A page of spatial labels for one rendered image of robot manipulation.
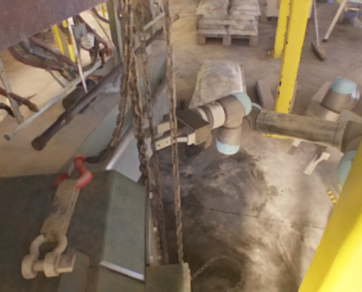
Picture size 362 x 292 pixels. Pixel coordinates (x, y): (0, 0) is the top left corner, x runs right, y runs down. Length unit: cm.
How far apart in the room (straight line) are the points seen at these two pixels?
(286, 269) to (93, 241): 113
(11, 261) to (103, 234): 15
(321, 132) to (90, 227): 67
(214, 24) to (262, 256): 320
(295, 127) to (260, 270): 79
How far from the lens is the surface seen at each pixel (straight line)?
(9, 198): 72
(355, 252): 48
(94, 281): 53
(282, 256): 158
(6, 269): 55
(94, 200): 64
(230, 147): 94
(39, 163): 122
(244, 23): 413
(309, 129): 94
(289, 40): 206
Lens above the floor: 128
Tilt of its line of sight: 37 degrees down
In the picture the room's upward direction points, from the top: 2 degrees counter-clockwise
